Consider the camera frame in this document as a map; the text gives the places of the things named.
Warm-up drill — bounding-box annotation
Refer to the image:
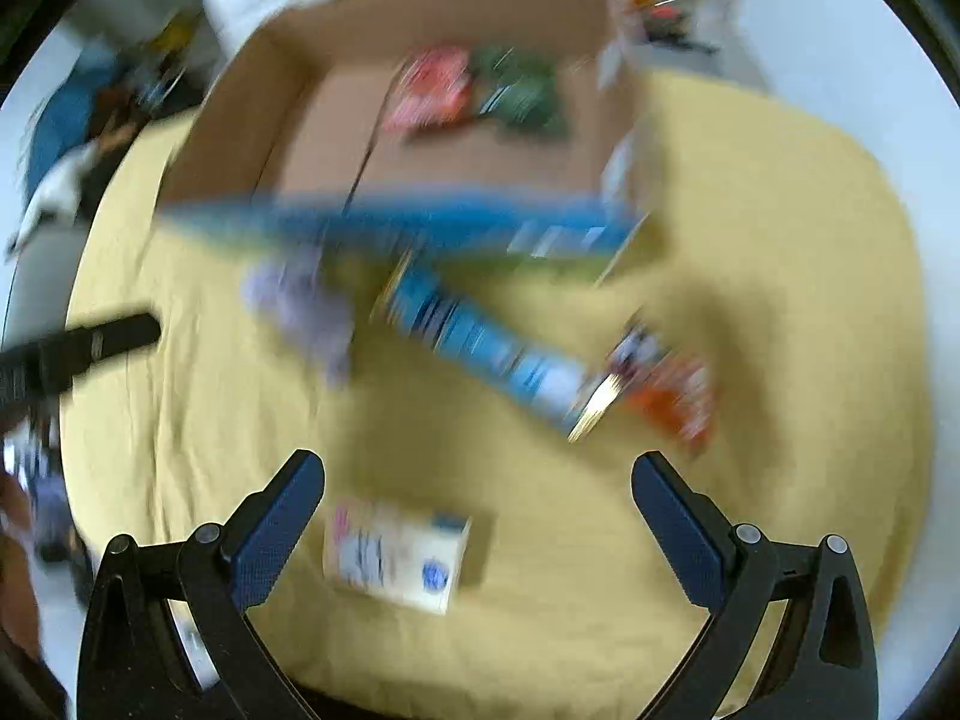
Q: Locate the beige round chair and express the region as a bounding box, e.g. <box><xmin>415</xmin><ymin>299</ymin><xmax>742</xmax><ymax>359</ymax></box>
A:
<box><xmin>2</xmin><ymin>224</ymin><xmax>88</xmax><ymax>348</ymax></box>

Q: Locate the red snack packet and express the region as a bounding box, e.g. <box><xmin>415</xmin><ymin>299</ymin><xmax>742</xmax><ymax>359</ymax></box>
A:
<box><xmin>381</xmin><ymin>46</ymin><xmax>473</xmax><ymax>133</ymax></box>

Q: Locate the blue Nestle milk powder bag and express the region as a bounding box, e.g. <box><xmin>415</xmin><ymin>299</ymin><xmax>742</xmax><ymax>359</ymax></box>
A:
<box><xmin>371</xmin><ymin>252</ymin><xmax>626</xmax><ymax>442</ymax></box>

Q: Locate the orange white bag on chair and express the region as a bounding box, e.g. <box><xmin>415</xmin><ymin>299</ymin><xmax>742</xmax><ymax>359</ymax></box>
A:
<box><xmin>692</xmin><ymin>0</ymin><xmax>737</xmax><ymax>50</ymax></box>

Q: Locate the person's left hand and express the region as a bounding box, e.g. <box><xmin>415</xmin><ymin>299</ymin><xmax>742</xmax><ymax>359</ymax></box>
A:
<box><xmin>2</xmin><ymin>473</ymin><xmax>43</xmax><ymax>661</ymax></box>

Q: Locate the open cardboard box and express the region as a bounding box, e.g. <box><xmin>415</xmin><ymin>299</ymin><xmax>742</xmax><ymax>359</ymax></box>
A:
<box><xmin>152</xmin><ymin>0</ymin><xmax>669</xmax><ymax>286</ymax></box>

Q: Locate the blue blanket pile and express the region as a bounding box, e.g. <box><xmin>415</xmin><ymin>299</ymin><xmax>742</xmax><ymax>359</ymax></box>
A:
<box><xmin>25</xmin><ymin>57</ymin><xmax>122</xmax><ymax>199</ymax></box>

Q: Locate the orange snack packet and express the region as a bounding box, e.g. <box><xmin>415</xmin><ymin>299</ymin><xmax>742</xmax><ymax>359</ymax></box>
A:
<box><xmin>605</xmin><ymin>314</ymin><xmax>716</xmax><ymax>455</ymax></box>

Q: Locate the yellow tissue pack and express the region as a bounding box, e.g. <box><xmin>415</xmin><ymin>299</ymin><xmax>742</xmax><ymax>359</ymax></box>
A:
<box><xmin>322</xmin><ymin>499</ymin><xmax>470</xmax><ymax>616</ymax></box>

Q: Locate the green snack packet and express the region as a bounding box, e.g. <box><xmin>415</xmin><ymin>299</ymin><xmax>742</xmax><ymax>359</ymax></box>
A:
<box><xmin>470</xmin><ymin>46</ymin><xmax>566</xmax><ymax>138</ymax></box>

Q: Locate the white goose plush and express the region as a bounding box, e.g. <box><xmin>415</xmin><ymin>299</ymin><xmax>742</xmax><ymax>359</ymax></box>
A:
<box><xmin>7</xmin><ymin>140</ymin><xmax>99</xmax><ymax>259</ymax></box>

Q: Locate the yellow table cloth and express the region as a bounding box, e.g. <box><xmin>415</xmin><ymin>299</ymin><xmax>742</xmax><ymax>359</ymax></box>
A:
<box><xmin>62</xmin><ymin>71</ymin><xmax>932</xmax><ymax>718</ymax></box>

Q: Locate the purple soft cloth toy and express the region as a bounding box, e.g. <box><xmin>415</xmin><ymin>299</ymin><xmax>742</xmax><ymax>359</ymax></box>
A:
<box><xmin>241</xmin><ymin>247</ymin><xmax>355</xmax><ymax>387</ymax></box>

